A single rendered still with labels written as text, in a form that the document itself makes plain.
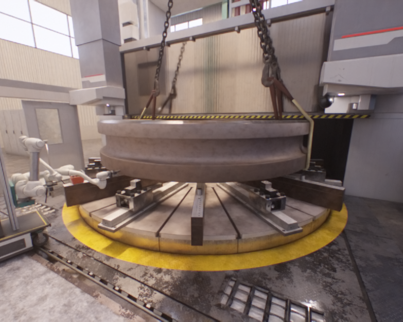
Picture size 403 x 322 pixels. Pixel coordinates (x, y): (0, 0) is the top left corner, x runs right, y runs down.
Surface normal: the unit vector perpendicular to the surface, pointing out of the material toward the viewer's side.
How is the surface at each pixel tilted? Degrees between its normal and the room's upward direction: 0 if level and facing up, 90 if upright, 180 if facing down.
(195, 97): 90
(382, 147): 90
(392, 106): 90
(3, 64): 90
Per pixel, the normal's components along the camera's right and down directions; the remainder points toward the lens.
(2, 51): 0.89, 0.10
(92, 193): 0.68, 0.15
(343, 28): -0.46, 0.19
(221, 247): 0.07, 0.22
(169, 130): -0.20, 0.21
